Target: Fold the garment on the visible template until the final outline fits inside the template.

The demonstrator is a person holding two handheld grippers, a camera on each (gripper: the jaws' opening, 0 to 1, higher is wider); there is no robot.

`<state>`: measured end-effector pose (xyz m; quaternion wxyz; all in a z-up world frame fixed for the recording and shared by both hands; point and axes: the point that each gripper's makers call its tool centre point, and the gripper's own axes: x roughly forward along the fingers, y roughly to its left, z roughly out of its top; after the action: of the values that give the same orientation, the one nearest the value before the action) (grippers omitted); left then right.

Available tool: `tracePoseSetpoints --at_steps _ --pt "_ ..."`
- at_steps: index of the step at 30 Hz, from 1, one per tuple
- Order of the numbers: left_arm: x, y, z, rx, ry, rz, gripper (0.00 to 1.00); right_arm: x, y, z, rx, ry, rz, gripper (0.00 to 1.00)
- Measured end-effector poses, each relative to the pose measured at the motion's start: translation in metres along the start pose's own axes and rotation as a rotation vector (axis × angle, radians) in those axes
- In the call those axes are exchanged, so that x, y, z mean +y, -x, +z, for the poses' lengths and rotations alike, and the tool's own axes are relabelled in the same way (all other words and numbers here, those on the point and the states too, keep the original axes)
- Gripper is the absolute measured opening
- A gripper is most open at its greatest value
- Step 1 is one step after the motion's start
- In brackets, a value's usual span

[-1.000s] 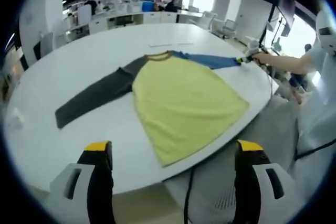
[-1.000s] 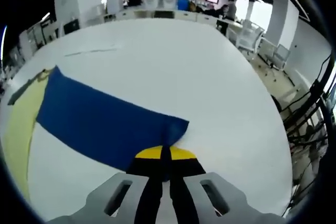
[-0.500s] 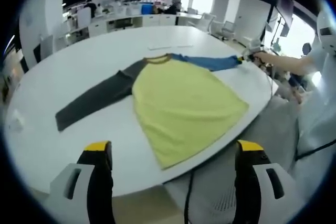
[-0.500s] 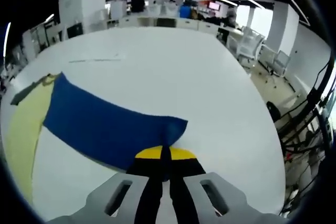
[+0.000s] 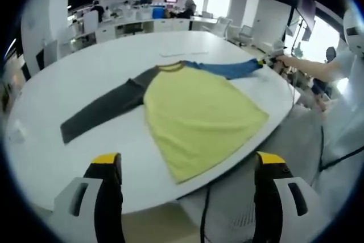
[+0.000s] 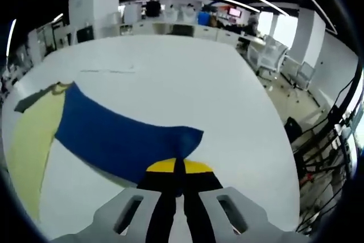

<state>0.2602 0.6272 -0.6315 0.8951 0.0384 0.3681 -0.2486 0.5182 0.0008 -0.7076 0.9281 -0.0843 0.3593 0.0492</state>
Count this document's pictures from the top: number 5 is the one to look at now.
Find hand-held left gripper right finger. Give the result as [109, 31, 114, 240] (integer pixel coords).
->
[253, 151, 328, 243]

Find white chest device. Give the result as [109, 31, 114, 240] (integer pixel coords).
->
[342, 8, 364, 55]

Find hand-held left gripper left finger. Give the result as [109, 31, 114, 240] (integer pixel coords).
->
[52, 153, 125, 243]

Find black light stand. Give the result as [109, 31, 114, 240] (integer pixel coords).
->
[283, 6, 307, 56]

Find white mesh chair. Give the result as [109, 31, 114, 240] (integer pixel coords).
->
[177, 102, 328, 243]

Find person in light shirt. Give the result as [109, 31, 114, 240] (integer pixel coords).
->
[312, 46, 364, 215]

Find white cabinet row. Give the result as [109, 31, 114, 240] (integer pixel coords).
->
[68, 17, 194, 44]

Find white office chair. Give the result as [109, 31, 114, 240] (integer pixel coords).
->
[235, 23, 254, 46]
[214, 17, 233, 39]

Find white table cable cover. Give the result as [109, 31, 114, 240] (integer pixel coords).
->
[159, 51, 208, 57]

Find black chest device cable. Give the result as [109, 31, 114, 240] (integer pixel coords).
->
[318, 125, 364, 171]

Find yellow raglan garment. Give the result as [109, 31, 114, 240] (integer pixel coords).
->
[60, 58, 270, 184]

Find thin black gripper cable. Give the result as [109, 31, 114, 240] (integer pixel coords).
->
[200, 188, 211, 243]

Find dark flat panel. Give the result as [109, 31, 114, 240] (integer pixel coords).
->
[295, 0, 317, 35]

